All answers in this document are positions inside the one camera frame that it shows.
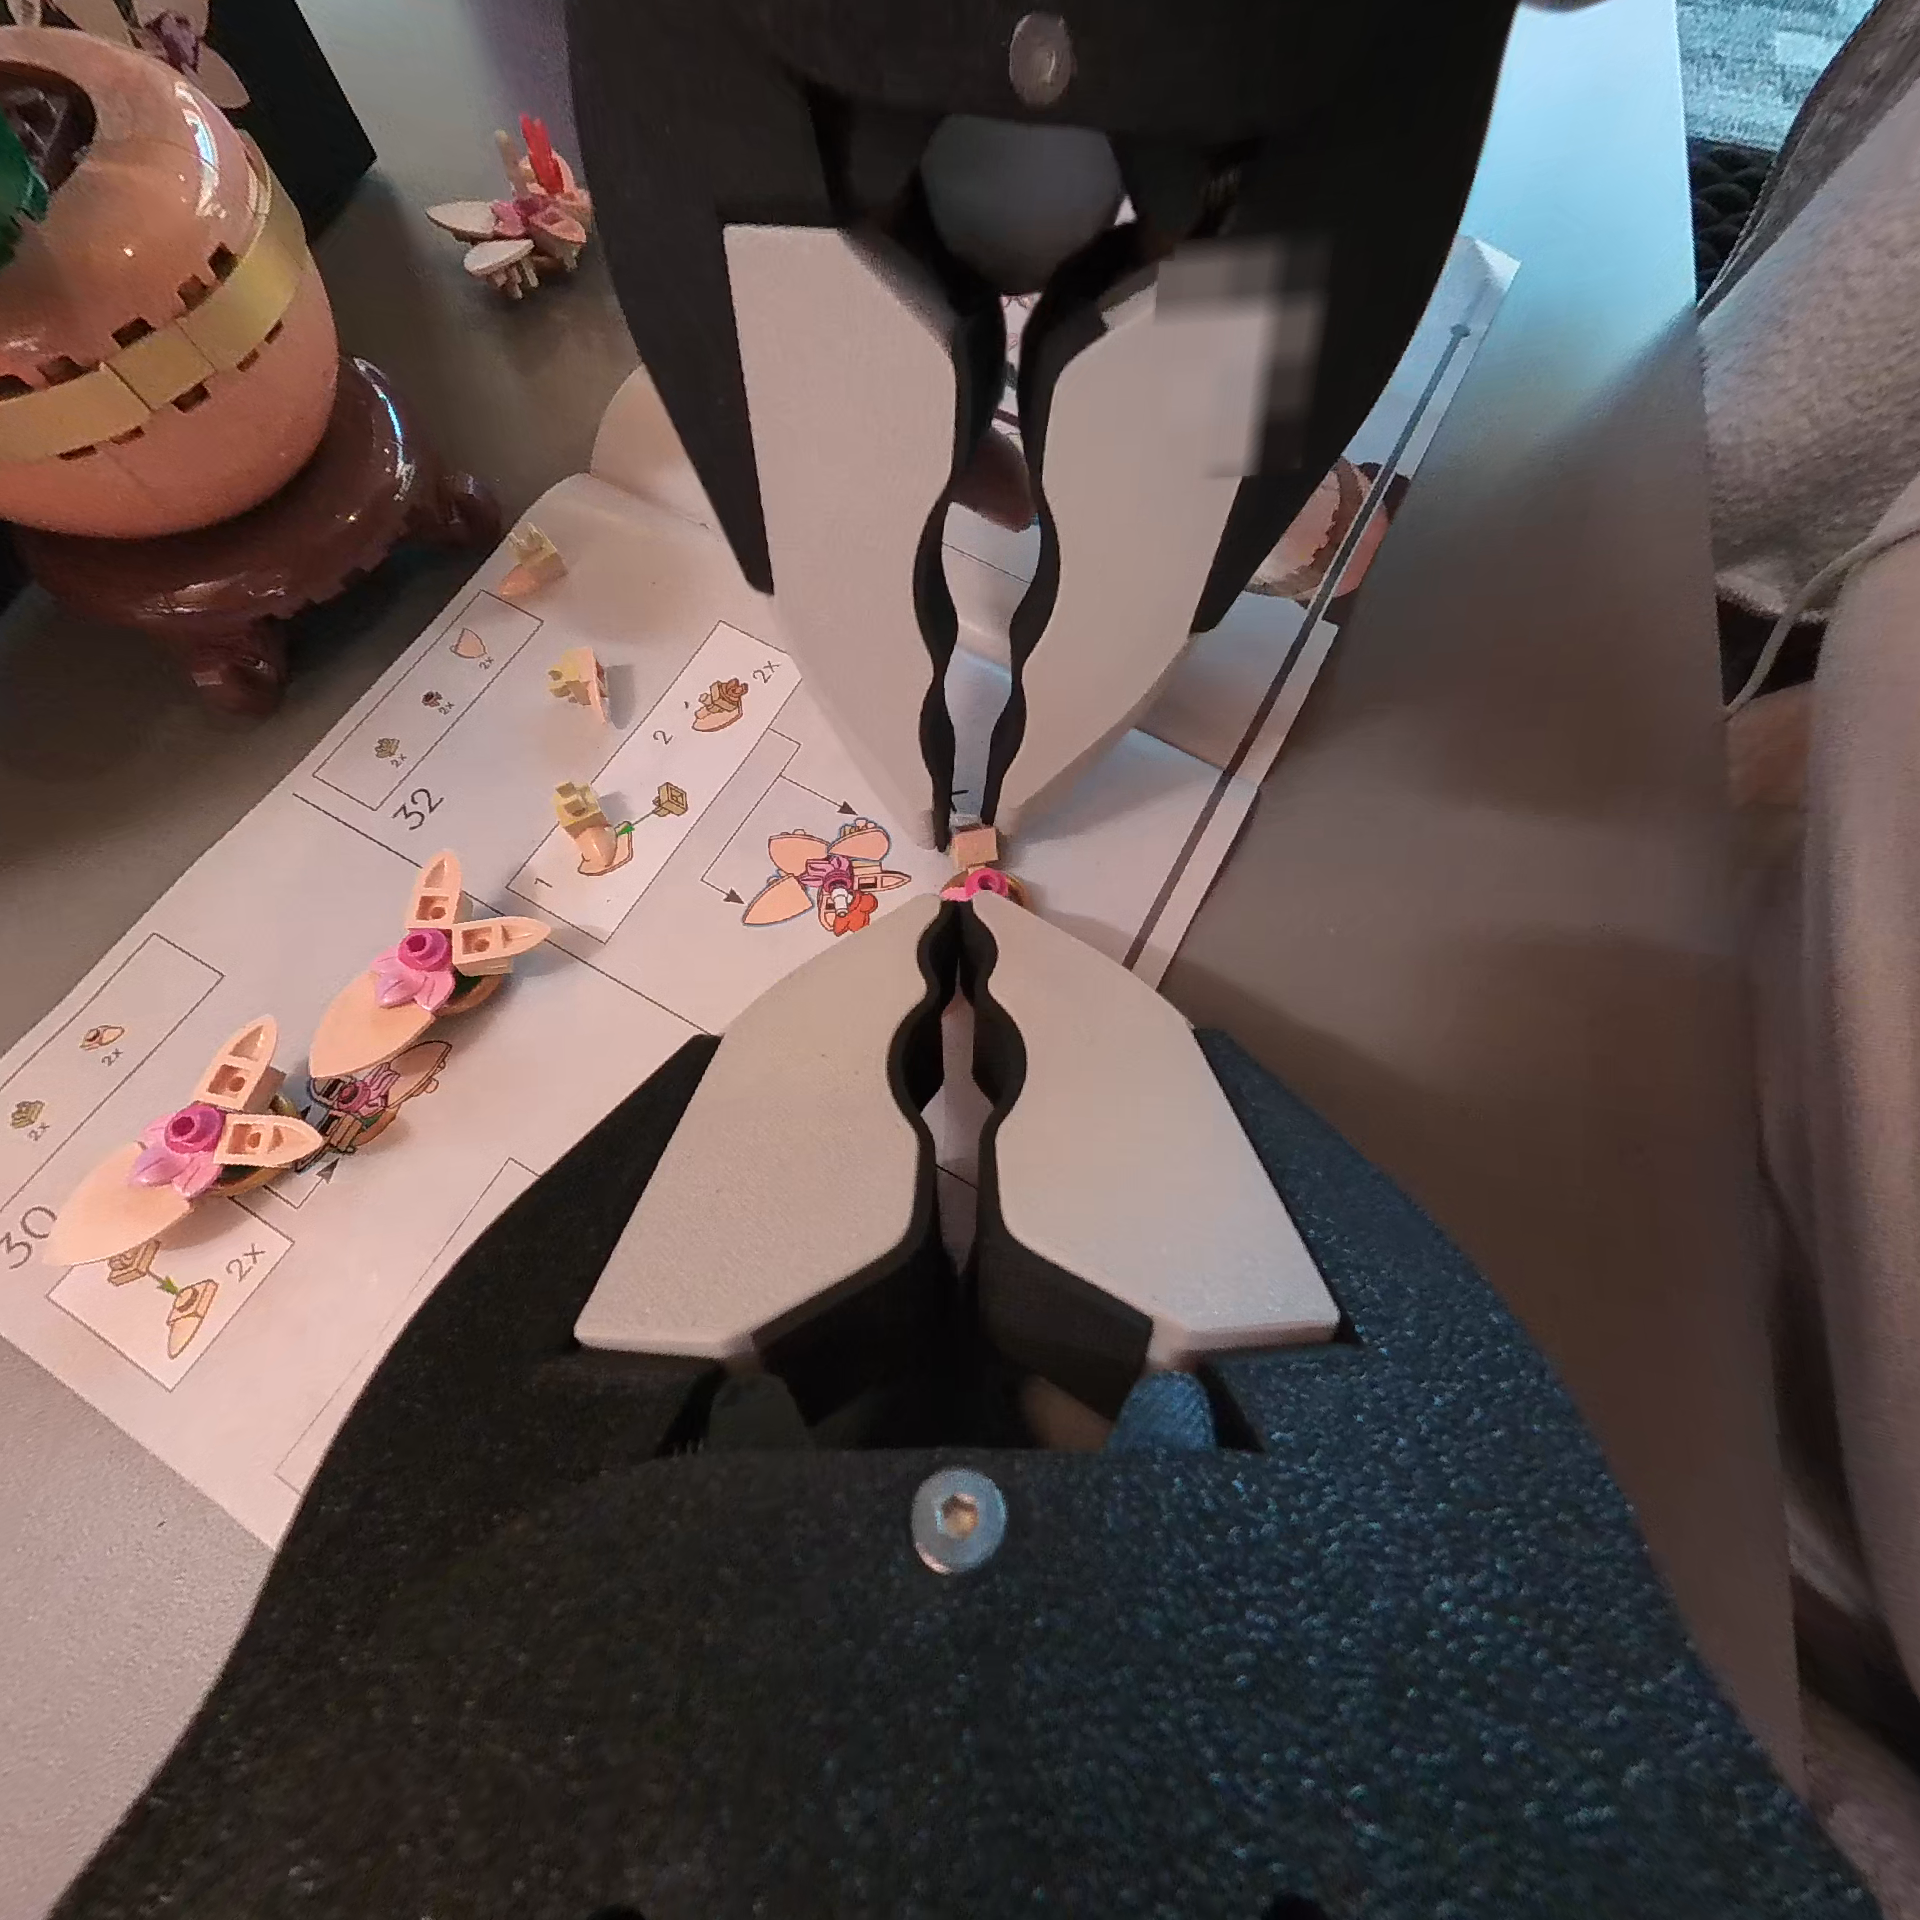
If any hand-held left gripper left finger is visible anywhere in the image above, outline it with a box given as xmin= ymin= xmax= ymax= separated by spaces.
xmin=574 ymin=900 xmax=965 ymax=1370

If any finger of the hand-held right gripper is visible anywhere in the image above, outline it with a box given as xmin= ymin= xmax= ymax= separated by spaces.
xmin=722 ymin=222 xmax=969 ymax=852
xmin=983 ymin=240 xmax=1340 ymax=836

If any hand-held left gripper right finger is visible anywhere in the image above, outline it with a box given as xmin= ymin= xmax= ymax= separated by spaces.
xmin=959 ymin=902 xmax=1343 ymax=1370

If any grey desk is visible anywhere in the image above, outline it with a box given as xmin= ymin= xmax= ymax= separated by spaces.
xmin=0 ymin=0 xmax=1808 ymax=1920

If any paper instruction booklet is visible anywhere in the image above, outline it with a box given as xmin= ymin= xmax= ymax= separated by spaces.
xmin=0 ymin=230 xmax=1519 ymax=1549

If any red-topped toy flower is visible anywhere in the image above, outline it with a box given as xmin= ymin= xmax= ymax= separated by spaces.
xmin=422 ymin=112 xmax=596 ymax=304

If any pink flower with peach petals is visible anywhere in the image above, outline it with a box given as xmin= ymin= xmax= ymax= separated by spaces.
xmin=45 ymin=1014 xmax=328 ymax=1270
xmin=305 ymin=848 xmax=554 ymax=1077

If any brown vase stand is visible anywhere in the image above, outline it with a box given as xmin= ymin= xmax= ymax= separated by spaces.
xmin=12 ymin=353 xmax=504 ymax=716

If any black box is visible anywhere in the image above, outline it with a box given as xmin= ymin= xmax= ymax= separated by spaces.
xmin=207 ymin=0 xmax=376 ymax=245

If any pale toy orchid flower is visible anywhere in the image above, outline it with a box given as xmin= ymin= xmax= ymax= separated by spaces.
xmin=58 ymin=0 xmax=254 ymax=112

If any person's beige sweatshirt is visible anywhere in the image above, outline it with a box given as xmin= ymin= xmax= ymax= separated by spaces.
xmin=1690 ymin=0 xmax=1920 ymax=1920

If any pink brick-built vase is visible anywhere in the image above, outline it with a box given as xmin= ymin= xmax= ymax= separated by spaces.
xmin=0 ymin=21 xmax=341 ymax=537

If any white drawstring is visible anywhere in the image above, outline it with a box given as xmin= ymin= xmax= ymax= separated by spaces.
xmin=1720 ymin=522 xmax=1920 ymax=716

